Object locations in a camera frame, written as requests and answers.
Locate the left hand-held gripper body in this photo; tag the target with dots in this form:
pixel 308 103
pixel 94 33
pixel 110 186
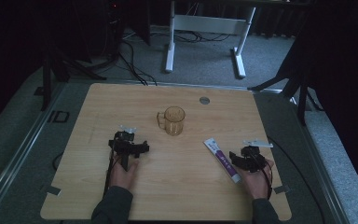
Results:
pixel 125 145

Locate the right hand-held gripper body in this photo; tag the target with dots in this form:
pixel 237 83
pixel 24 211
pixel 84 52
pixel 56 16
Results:
pixel 254 157

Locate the person's right hand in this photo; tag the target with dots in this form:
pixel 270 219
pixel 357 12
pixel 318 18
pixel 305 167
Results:
pixel 256 183

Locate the person's left hand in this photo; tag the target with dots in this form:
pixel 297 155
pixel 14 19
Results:
pixel 122 179

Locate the white purple toothpaste tube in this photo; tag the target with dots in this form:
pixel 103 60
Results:
pixel 222 159

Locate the clear amber plastic cup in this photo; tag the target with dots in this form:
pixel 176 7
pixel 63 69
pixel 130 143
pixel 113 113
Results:
pixel 174 120

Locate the grey tape strip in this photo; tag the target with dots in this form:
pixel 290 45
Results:
pixel 51 189
pixel 282 189

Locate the grey round table grommet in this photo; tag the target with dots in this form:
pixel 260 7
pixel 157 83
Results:
pixel 204 100

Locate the black tripod stand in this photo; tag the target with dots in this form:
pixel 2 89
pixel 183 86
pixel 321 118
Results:
pixel 295 84
pixel 54 71

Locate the black rectangular bracket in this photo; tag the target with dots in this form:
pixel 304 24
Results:
pixel 59 116

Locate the white desk frame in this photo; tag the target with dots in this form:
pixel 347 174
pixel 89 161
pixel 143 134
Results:
pixel 209 24

